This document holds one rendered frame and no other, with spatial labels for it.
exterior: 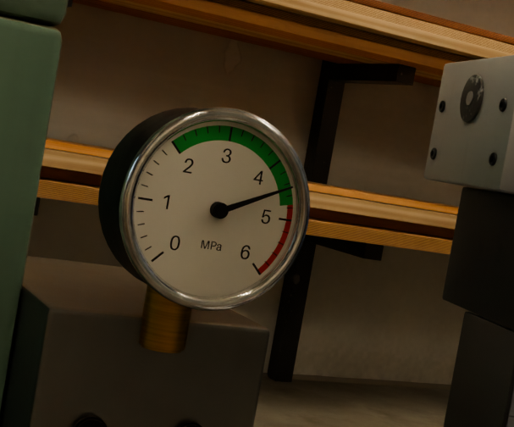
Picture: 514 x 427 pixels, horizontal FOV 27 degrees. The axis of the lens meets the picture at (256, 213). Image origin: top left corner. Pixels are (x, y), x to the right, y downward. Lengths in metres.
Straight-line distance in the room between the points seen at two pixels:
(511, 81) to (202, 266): 0.42
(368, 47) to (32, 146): 2.49
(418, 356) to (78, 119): 1.45
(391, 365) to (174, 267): 3.33
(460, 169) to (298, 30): 1.99
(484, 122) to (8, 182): 0.44
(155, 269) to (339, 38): 2.49
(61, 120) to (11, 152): 2.65
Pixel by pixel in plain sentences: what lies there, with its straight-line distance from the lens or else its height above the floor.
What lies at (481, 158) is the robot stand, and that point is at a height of 0.70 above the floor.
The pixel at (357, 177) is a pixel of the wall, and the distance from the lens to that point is 3.44.
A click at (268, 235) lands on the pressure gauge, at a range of 0.33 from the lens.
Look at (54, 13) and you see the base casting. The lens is 0.37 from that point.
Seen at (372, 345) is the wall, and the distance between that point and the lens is 3.58.
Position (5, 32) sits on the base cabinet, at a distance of 0.37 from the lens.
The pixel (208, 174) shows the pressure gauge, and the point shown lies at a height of 0.67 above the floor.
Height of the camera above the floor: 0.68
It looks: 3 degrees down
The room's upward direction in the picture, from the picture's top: 10 degrees clockwise
